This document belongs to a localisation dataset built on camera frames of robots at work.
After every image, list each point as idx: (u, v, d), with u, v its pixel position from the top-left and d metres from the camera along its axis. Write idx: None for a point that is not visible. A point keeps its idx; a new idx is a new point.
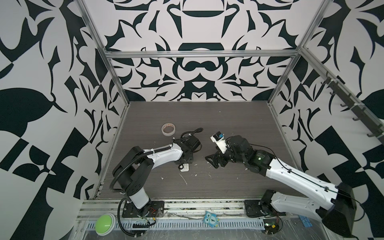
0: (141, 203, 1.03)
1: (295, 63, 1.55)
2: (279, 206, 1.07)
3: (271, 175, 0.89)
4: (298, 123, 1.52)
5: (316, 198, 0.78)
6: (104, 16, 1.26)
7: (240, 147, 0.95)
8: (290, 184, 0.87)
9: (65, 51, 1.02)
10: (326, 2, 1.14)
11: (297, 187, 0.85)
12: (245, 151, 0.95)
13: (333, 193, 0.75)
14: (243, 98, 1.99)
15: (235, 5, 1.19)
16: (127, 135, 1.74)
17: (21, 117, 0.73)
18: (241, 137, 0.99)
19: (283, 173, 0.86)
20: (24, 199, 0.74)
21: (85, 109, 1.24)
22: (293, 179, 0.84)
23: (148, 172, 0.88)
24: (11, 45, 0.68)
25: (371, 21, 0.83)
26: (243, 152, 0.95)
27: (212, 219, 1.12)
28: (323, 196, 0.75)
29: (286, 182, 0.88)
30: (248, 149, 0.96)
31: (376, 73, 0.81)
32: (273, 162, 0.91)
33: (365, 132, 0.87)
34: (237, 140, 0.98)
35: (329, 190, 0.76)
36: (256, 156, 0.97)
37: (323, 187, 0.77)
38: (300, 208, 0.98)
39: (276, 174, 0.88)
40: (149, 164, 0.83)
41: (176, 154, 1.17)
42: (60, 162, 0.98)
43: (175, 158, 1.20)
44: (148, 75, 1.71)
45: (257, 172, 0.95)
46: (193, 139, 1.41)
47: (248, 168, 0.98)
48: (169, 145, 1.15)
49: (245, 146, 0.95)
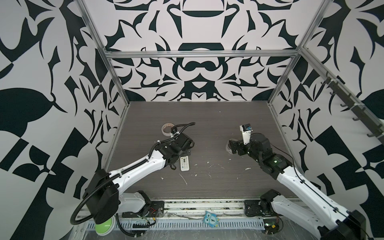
0: (139, 204, 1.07)
1: (295, 63, 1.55)
2: (279, 208, 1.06)
3: (282, 180, 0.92)
4: (298, 123, 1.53)
5: (321, 215, 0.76)
6: (104, 16, 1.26)
7: (262, 145, 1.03)
8: (300, 196, 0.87)
9: (64, 51, 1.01)
10: (326, 2, 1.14)
11: (305, 200, 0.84)
12: (264, 150, 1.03)
13: (341, 215, 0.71)
14: (243, 98, 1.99)
15: (235, 5, 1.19)
16: (127, 135, 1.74)
17: (21, 117, 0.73)
18: (264, 137, 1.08)
19: (295, 182, 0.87)
20: (24, 200, 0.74)
21: (85, 109, 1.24)
22: (302, 189, 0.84)
23: (117, 200, 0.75)
24: (11, 45, 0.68)
25: (371, 21, 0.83)
26: (262, 150, 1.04)
27: (212, 219, 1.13)
28: (328, 214, 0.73)
29: (297, 193, 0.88)
30: (267, 150, 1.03)
31: (376, 73, 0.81)
32: (288, 169, 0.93)
33: (365, 132, 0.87)
34: (260, 138, 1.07)
35: (337, 211, 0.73)
36: (273, 158, 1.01)
37: (332, 207, 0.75)
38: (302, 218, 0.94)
39: (288, 181, 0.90)
40: (113, 192, 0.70)
41: (156, 165, 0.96)
42: (60, 162, 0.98)
43: (158, 168, 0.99)
44: (148, 75, 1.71)
45: (269, 173, 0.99)
46: (179, 138, 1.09)
47: (262, 166, 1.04)
48: (145, 157, 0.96)
49: (268, 146, 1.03)
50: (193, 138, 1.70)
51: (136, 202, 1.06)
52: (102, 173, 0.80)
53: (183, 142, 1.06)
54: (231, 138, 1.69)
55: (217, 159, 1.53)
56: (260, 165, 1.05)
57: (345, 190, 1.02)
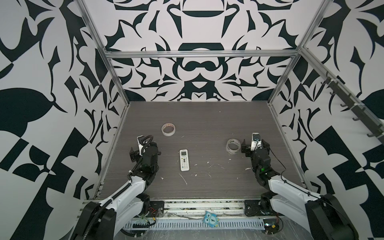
0: (138, 208, 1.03)
1: (295, 62, 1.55)
2: (278, 207, 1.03)
3: (273, 186, 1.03)
4: (298, 123, 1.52)
5: (300, 203, 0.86)
6: (104, 17, 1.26)
7: (262, 160, 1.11)
8: (287, 196, 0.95)
9: (65, 51, 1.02)
10: (326, 2, 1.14)
11: (288, 196, 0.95)
12: (263, 164, 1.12)
13: (313, 197, 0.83)
14: (243, 98, 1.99)
15: (235, 5, 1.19)
16: (127, 135, 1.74)
17: (21, 117, 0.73)
18: (267, 153, 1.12)
19: (279, 183, 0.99)
20: (24, 200, 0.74)
21: (85, 110, 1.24)
22: (284, 186, 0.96)
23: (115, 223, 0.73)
24: (11, 45, 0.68)
25: (371, 21, 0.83)
26: (261, 164, 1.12)
27: (212, 219, 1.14)
28: (303, 198, 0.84)
29: (286, 195, 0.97)
30: (265, 165, 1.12)
31: (376, 73, 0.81)
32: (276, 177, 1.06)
33: (365, 132, 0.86)
34: (262, 153, 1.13)
35: (311, 195, 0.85)
36: (268, 173, 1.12)
37: (306, 193, 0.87)
38: (297, 213, 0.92)
39: (277, 185, 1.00)
40: (112, 215, 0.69)
41: (140, 187, 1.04)
42: (60, 162, 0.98)
43: (140, 191, 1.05)
44: (148, 75, 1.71)
45: (262, 185, 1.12)
46: (147, 157, 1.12)
47: (256, 178, 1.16)
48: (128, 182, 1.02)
49: (267, 162, 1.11)
50: (193, 138, 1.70)
51: (134, 209, 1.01)
52: (90, 205, 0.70)
53: (151, 160, 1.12)
54: (231, 137, 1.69)
55: (217, 159, 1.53)
56: (256, 176, 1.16)
57: (345, 190, 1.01)
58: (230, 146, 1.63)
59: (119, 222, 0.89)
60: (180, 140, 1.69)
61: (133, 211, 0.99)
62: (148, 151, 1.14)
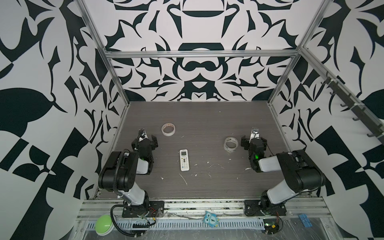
0: (141, 196, 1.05)
1: (295, 63, 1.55)
2: (274, 198, 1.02)
3: (262, 166, 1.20)
4: (298, 123, 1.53)
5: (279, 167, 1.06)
6: (104, 17, 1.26)
7: (257, 147, 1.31)
8: (274, 168, 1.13)
9: (64, 51, 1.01)
10: (326, 2, 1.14)
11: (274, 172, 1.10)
12: (257, 151, 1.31)
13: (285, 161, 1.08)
14: (243, 98, 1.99)
15: (235, 5, 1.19)
16: (127, 135, 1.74)
17: (21, 117, 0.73)
18: (261, 143, 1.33)
19: (265, 164, 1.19)
20: (24, 200, 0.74)
21: (85, 109, 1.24)
22: (269, 164, 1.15)
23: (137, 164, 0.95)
24: (11, 45, 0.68)
25: (371, 21, 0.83)
26: (256, 151, 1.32)
27: (212, 219, 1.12)
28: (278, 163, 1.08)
29: (273, 168, 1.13)
30: (259, 152, 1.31)
31: (376, 73, 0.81)
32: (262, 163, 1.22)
33: (365, 132, 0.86)
34: (257, 142, 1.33)
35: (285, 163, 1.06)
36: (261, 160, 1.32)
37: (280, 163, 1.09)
38: (281, 185, 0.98)
39: (264, 161, 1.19)
40: (134, 151, 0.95)
41: (143, 166, 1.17)
42: (60, 162, 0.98)
43: (143, 171, 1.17)
44: (148, 75, 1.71)
45: (255, 170, 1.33)
46: (142, 150, 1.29)
47: (251, 163, 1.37)
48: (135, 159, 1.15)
49: (260, 149, 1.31)
50: (193, 138, 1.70)
51: (138, 194, 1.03)
52: (114, 154, 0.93)
53: (147, 150, 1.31)
54: (231, 138, 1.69)
55: (217, 160, 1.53)
56: (251, 162, 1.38)
57: (345, 190, 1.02)
58: (227, 145, 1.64)
59: (128, 194, 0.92)
60: (180, 140, 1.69)
61: (138, 194, 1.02)
62: (141, 145, 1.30)
